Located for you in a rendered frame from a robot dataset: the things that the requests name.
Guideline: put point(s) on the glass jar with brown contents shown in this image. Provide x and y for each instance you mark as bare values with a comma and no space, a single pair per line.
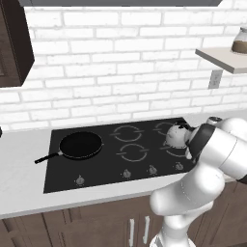
240,41

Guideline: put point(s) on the grey range hood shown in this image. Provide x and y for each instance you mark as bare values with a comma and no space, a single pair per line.
119,2

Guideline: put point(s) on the black frying pan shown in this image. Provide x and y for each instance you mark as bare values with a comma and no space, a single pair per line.
81,145

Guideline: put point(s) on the grey wall outlet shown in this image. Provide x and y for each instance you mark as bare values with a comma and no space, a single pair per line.
215,79

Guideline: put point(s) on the pale wall shelf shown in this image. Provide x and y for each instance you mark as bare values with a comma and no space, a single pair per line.
225,59

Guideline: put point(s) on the grey hob knob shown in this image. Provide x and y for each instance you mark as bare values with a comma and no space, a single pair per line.
126,174
152,169
79,181
179,166

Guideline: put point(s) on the dark brown cupboard door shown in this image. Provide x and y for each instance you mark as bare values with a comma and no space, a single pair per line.
225,218
103,225
154,225
19,233

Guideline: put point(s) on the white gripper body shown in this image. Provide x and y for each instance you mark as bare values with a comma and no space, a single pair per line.
176,137

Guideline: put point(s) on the black round object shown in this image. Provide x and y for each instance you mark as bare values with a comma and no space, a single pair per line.
0,131

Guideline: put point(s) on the black glass hob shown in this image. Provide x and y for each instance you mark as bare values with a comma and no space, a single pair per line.
109,167

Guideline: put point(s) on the dark brown wall cabinet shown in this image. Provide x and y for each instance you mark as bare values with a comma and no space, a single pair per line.
13,45

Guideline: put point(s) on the grey metal kettle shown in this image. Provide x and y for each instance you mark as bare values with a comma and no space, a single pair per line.
214,120

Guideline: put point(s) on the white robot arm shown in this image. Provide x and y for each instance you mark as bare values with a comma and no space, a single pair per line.
196,189

